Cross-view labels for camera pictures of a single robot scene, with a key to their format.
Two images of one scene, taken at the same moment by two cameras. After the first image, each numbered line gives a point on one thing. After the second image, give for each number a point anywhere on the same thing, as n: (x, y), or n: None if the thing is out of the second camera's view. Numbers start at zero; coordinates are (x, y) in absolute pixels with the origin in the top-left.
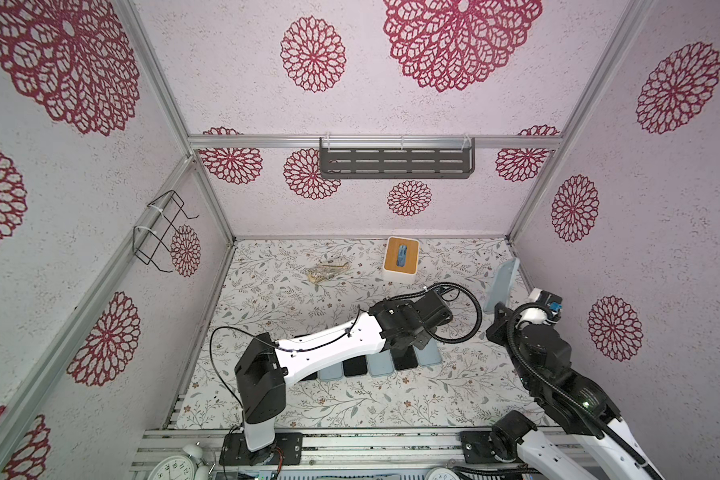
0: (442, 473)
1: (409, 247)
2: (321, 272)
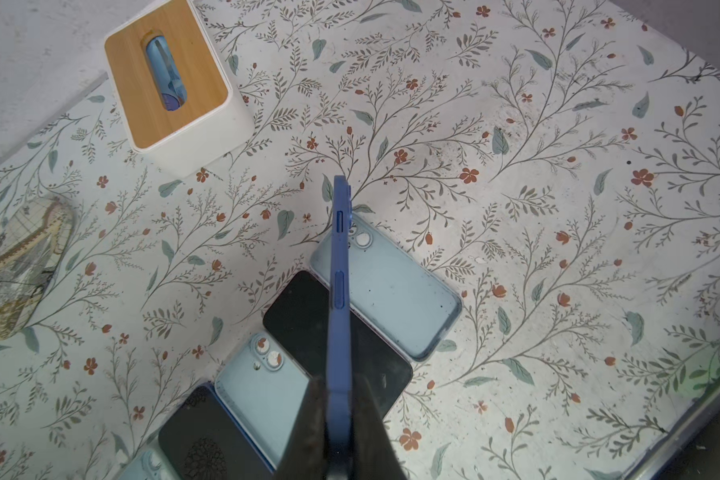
0: None
1: (174, 89)
2: (22, 266)
